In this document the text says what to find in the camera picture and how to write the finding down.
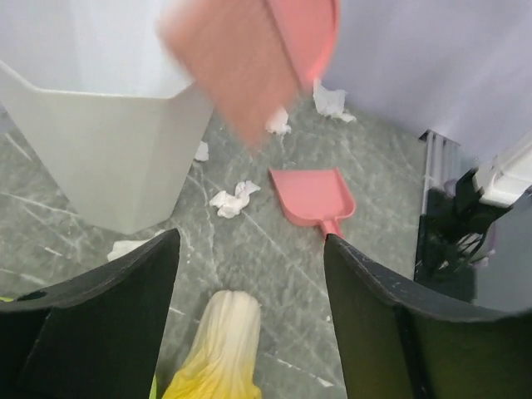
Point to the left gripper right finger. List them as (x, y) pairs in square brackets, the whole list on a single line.
[(399, 339)]

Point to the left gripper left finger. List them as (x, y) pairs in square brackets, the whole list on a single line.
[(97, 335)]

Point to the paper scrap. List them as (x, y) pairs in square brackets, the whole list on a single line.
[(331, 103), (123, 247), (229, 206), (202, 153)]

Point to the pink dustpan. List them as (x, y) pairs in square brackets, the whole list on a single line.
[(312, 198)]

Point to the paper scrap edge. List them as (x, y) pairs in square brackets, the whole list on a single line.
[(278, 123)]

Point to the pink hand brush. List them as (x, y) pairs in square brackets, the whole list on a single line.
[(251, 58)]

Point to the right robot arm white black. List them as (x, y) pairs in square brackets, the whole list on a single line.
[(459, 216)]

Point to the yellow napa cabbage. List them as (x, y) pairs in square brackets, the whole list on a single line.
[(222, 358)]

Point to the white plastic waste bin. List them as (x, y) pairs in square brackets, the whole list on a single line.
[(115, 120)]

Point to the aluminium rail frame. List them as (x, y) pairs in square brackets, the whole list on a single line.
[(442, 164)]

